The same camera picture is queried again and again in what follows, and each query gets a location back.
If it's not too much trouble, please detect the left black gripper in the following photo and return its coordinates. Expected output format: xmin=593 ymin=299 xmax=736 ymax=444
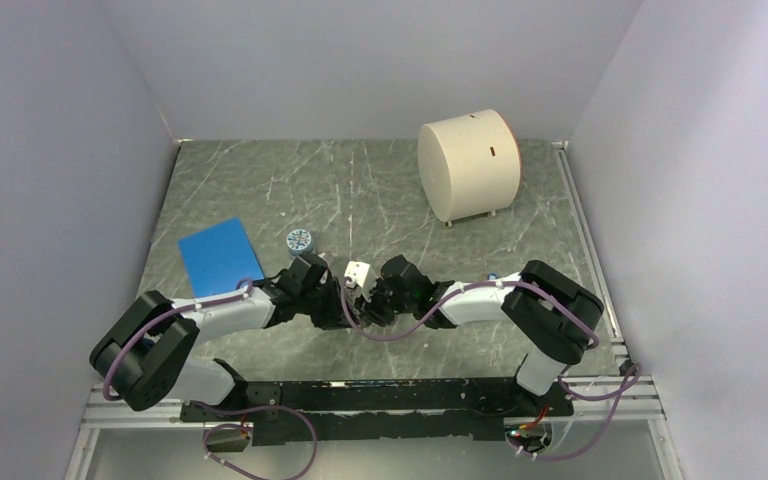
xmin=298 ymin=276 xmax=359 ymax=330

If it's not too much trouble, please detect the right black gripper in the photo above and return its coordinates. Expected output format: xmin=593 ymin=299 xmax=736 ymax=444
xmin=354 ymin=276 xmax=416 ymax=327

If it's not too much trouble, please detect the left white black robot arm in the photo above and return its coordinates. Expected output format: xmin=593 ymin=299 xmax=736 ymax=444
xmin=89 ymin=253 xmax=350 ymax=420

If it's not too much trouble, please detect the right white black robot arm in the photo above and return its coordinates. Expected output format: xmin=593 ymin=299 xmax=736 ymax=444
xmin=341 ymin=255 xmax=605 ymax=415

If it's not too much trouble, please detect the blue flat board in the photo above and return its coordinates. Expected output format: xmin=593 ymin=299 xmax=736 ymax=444
xmin=178 ymin=218 xmax=265 ymax=297

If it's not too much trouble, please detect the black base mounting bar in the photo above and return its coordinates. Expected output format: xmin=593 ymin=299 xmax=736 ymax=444
xmin=180 ymin=377 xmax=574 ymax=446

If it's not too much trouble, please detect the cream cylindrical container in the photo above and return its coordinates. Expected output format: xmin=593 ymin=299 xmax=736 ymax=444
xmin=417 ymin=109 xmax=522 ymax=224

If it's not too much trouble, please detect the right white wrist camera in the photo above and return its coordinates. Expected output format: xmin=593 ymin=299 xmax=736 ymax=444
xmin=343 ymin=261 xmax=376 ymax=291

